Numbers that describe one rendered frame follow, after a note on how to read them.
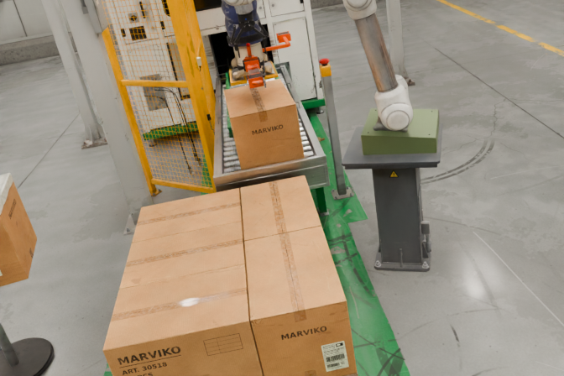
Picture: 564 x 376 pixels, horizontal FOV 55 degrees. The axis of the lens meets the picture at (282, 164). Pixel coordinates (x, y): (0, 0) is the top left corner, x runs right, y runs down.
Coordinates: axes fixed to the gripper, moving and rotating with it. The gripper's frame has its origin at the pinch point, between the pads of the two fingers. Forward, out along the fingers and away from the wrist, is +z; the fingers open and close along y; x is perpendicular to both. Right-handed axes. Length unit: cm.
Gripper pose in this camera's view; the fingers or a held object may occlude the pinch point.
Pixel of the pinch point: (252, 52)
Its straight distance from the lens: 285.9
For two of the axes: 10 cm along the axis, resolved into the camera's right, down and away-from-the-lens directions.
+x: 1.0, 4.1, -9.1
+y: -9.8, 1.9, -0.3
